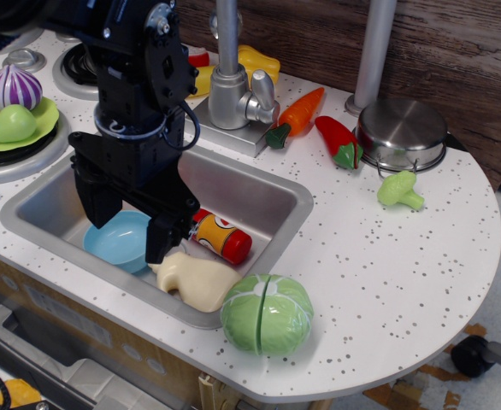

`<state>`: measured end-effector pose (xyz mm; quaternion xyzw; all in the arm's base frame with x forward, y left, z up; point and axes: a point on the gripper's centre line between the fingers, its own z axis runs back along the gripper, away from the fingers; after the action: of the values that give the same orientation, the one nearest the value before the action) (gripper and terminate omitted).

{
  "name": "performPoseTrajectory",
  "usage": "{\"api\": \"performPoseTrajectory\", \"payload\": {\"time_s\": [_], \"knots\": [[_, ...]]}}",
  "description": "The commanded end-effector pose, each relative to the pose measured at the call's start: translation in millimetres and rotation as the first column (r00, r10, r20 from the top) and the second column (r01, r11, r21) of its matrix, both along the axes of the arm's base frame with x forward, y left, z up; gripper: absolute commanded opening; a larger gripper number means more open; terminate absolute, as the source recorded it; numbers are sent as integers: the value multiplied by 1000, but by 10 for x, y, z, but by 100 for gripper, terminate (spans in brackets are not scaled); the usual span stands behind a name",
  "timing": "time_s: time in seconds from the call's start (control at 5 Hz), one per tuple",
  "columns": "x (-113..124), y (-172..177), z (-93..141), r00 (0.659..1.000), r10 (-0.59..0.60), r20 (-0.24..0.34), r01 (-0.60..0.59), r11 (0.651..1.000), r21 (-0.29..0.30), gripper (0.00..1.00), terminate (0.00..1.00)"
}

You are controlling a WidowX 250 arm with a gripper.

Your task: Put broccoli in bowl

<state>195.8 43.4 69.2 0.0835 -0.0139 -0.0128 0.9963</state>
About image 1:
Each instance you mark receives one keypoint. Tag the cream toy mayonnaise bottle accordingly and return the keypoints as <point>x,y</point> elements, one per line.
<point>201,284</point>

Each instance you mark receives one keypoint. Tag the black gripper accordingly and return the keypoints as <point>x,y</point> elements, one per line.
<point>139,166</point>

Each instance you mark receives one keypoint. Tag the light blue plastic bowl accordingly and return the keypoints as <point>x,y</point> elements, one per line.
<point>120,242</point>

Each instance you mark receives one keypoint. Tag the light green toy broccoli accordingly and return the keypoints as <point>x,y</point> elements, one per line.
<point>399,188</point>

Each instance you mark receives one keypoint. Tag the silver toy faucet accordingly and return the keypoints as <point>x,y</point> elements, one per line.
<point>240,109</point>

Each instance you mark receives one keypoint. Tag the light green toy pear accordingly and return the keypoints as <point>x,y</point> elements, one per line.
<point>16,123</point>

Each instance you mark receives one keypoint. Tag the black coil burner front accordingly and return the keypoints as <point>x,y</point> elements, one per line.
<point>22,162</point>

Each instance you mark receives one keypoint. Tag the grey stove knob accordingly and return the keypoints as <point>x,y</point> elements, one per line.
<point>26,59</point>

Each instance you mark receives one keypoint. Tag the grey metal pole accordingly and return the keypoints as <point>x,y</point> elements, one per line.
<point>381,14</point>

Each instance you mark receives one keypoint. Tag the silver toy sink basin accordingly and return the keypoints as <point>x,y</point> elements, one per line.
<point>269,208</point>

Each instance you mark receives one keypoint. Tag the purple striped toy onion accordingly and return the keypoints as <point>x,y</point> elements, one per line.
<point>18,87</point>

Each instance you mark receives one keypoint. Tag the black caster wheel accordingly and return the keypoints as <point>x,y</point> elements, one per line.
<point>468,356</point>

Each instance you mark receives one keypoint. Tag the yellow toy mustard bottle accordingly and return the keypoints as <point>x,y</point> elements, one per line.
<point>203,81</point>

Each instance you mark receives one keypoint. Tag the green plastic plate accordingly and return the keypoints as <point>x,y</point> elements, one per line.
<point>46,114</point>

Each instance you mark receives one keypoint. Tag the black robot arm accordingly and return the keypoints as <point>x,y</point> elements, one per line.
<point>143,78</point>

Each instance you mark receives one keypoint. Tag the grey oven door handle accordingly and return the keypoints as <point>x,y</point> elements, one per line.
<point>80,385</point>

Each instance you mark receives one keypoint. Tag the stainless steel toy pot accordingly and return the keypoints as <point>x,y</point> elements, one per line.
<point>401,134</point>

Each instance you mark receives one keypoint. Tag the red toy chili pepper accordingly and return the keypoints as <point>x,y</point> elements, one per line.
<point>341,143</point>

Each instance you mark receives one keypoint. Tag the orange toy carrot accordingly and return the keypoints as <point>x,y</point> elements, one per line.
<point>294,119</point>

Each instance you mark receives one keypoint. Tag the green toy cabbage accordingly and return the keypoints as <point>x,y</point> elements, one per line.
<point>267,314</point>

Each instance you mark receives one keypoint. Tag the red toy cheese wedge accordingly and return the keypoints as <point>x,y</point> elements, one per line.
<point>198,56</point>

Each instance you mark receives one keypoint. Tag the red toy ketchup bottle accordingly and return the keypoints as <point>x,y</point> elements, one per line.
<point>221,237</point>

